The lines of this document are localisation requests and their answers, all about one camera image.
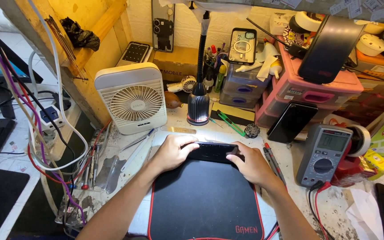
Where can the white squeeze bottle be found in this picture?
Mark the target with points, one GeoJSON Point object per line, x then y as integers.
{"type": "Point", "coordinates": [270, 50]}

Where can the red and black multimeter probes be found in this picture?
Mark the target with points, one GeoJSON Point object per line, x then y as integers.
{"type": "Point", "coordinates": [273, 163]}

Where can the black gooseneck lamp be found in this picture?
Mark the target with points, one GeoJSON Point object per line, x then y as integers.
{"type": "Point", "coordinates": [198, 103]}

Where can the white plastic pry tool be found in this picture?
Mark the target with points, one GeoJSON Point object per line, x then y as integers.
{"type": "Point", "coordinates": [138, 151]}

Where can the red and black test leads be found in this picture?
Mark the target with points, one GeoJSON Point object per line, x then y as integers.
{"type": "Point", "coordinates": [315, 206]}

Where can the cup of pens and tools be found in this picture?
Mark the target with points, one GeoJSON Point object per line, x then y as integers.
{"type": "Point", "coordinates": [213, 56]}

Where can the white phone housing black panel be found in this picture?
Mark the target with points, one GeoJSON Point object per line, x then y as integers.
{"type": "Point", "coordinates": [134, 53]}

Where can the black curved lamp head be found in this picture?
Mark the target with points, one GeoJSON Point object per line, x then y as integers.
{"type": "Point", "coordinates": [330, 50]}

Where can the grey digital multimeter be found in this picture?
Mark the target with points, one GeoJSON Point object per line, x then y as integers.
{"type": "Point", "coordinates": [323, 156]}

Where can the white tissue paper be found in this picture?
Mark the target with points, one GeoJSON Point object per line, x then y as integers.
{"type": "Point", "coordinates": [365, 213]}

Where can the black and yellow pad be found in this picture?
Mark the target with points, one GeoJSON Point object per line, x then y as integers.
{"type": "Point", "coordinates": [233, 115]}

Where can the black glossy smartphone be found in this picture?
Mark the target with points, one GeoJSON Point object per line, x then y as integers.
{"type": "Point", "coordinates": [292, 121]}

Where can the brown rounded wooden object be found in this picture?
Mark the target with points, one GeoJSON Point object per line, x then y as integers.
{"type": "Point", "coordinates": [172, 100]}

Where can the white cloth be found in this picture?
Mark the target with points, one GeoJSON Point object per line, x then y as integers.
{"type": "Point", "coordinates": [267, 68]}

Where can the opened phone back housing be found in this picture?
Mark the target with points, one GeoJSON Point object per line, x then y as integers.
{"type": "Point", "coordinates": [163, 26]}

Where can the silver tweezers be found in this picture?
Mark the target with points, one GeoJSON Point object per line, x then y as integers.
{"type": "Point", "coordinates": [135, 141]}

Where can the small white handheld fan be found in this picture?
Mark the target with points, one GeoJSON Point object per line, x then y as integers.
{"type": "Point", "coordinates": [187, 84]}

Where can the thin metal pry sheet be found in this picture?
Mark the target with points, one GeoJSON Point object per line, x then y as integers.
{"type": "Point", "coordinates": [110, 173]}

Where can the metal ruler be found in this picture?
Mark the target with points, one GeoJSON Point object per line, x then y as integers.
{"type": "Point", "coordinates": [178, 130]}

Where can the brown cardboard box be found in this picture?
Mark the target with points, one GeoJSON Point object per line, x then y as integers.
{"type": "Point", "coordinates": [175, 65]}

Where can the group of screwdrivers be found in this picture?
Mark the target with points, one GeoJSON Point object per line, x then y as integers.
{"type": "Point", "coordinates": [90, 170]}

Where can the white desk fan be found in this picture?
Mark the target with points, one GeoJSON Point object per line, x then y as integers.
{"type": "Point", "coordinates": [132, 100]}

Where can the white tape roll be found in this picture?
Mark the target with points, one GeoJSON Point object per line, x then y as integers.
{"type": "Point", "coordinates": [362, 140]}

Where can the yellow packet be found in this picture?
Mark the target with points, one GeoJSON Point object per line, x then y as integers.
{"type": "Point", "coordinates": [378, 161]}

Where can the red holder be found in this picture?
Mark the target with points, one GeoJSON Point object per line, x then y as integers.
{"type": "Point", "coordinates": [352, 171]}

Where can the white power strip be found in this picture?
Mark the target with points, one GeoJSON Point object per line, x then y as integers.
{"type": "Point", "coordinates": [53, 115]}

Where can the person's left hand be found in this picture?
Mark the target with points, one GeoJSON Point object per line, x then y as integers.
{"type": "Point", "coordinates": [168, 155]}

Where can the white round socket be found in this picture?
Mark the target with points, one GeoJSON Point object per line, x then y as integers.
{"type": "Point", "coordinates": [372, 45]}

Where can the black mouse mat red edge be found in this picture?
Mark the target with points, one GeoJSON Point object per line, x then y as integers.
{"type": "Point", "coordinates": [205, 200]}

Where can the green tweezers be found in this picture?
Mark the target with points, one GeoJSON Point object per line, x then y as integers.
{"type": "Point", "coordinates": [230, 123]}

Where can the pink plastic drawer box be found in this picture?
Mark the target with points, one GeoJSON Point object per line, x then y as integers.
{"type": "Point", "coordinates": [312, 91]}

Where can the cream tape roll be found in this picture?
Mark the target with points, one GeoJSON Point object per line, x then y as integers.
{"type": "Point", "coordinates": [308, 21]}

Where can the black plastic bag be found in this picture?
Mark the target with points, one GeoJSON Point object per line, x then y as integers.
{"type": "Point", "coordinates": [80, 35]}

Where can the person's right hand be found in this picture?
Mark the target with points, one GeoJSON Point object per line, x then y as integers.
{"type": "Point", "coordinates": [253, 166]}

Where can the green bottle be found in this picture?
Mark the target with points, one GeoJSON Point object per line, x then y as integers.
{"type": "Point", "coordinates": [220, 78]}

